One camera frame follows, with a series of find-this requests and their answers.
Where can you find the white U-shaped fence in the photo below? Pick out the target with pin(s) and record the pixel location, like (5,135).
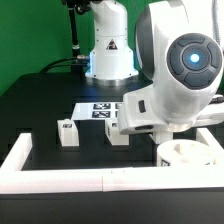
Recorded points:
(15,180)

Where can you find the white round stool seat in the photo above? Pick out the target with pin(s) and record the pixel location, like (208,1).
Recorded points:
(176,153)

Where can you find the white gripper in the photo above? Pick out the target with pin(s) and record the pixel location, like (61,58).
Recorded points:
(137,115)

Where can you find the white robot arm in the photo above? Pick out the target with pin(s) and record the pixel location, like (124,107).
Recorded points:
(176,48)

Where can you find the white marker tag sheet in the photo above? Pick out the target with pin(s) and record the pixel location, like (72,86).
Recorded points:
(95,110)

